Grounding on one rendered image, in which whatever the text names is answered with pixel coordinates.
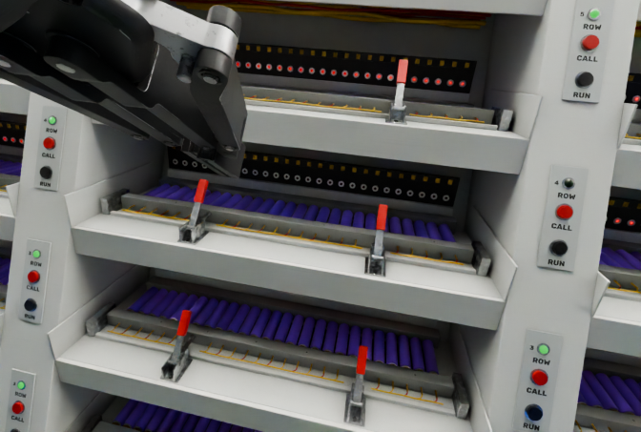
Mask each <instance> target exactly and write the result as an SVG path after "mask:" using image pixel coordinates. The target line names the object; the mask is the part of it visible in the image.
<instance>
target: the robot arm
mask: <svg viewBox="0 0 641 432"><path fill-rule="evenodd" d="M241 24H242V23H241V18H240V17H239V15H238V14H237V13H236V12H235V11H234V10H231V9H230V8H227V7H225V6H221V5H215V6H212V7H211V8H209V11H208V15H207V18H206V21H204V20H202V19H200V18H197V17H195V16H193V15H191V14H189V13H187V12H185V11H182V10H179V9H177V8H174V7H172V6H170V5H167V4H165V3H163V2H161V0H0V78H2V79H4V80H7V81H9V82H11V83H12V84H15V85H17V86H19V87H21V88H24V89H26V90H28V91H30V92H33V93H36V94H38V95H41V96H43V97H45V98H47V99H49V100H51V101H53V102H55V103H58V104H60V105H62V106H64V107H67V108H69V109H71V110H73V111H76V112H78V113H81V114H84V115H86V116H87V117H89V118H92V119H94V120H96V121H98V122H101V123H103V124H105V125H108V126H110V127H112V128H114V129H116V130H119V131H121V132H122V133H124V134H128V135H130V136H131V137H133V138H134V139H137V140H148V139H149V137H150V135H151V136H152V137H154V138H156V139H157V140H159V141H161V142H162V143H164V144H165V145H167V146H170V147H176V146H181V151H182V152H184V153H185V154H187V155H188V156H190V157H192V158H193V159H195V160H196V161H198V162H200V163H201V164H203V165H204V166H206V167H208V168H209V169H211V170H213V171H214V172H216V173H217V174H219V175H221V176H225V177H231V178H239V176H240V171H241V166H242V162H243V158H244V153H245V149H246V147H245V145H244V144H243V143H242V142H241V141H242V138H243V133H244V128H245V124H246V119H247V115H248V113H247V109H246V105H245V101H244V96H243V92H242V88H241V85H240V80H239V76H238V69H237V64H236V60H235V53H236V49H237V44H238V38H239V33H240V29H241ZM171 53H172V54H171ZM172 56H173V57H172ZM176 62H177V63H179V65H178V64H177V63H176Z"/></svg>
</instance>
